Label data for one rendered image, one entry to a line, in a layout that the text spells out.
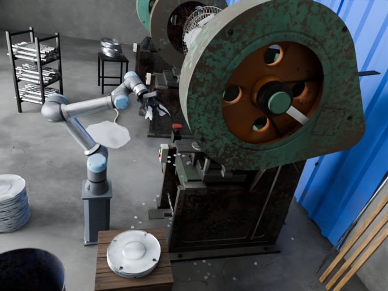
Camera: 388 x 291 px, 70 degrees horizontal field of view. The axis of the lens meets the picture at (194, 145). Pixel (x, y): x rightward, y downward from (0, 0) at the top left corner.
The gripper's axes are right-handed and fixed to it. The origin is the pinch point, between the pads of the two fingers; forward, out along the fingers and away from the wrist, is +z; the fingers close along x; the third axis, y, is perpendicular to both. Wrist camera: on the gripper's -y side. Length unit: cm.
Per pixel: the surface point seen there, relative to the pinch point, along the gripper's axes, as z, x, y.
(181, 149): 14.3, -20.0, 19.6
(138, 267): 60, 32, 45
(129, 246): 48, 28, 51
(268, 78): 24, -12, -56
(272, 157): 54, -24, -27
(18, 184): -34, 46, 107
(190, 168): 26.8, -25.7, 27.7
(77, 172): -43, -13, 140
